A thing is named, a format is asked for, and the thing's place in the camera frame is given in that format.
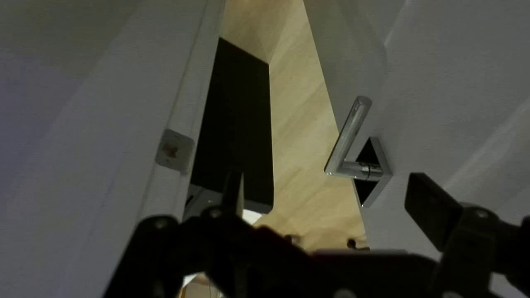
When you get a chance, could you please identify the silver strike plate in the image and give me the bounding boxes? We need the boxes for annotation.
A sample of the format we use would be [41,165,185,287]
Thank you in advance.
[154,127,197,175]

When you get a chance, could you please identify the white panelled door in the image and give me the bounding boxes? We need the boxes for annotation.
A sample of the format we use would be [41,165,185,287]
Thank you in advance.
[301,0,530,298]

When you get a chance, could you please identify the white door frame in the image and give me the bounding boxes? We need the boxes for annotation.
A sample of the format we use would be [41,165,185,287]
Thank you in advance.
[0,0,228,298]

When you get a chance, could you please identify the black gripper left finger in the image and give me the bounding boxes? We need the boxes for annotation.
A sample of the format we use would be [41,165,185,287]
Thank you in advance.
[102,170,311,298]

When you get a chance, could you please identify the black panel on shelf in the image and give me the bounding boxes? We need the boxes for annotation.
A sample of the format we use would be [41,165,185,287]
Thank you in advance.
[189,36,276,215]

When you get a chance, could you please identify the silver door lever handle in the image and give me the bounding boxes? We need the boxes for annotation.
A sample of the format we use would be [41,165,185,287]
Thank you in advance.
[323,94,394,208]

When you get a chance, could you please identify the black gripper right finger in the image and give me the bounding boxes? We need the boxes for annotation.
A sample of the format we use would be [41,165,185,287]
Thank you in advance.
[402,170,530,298]

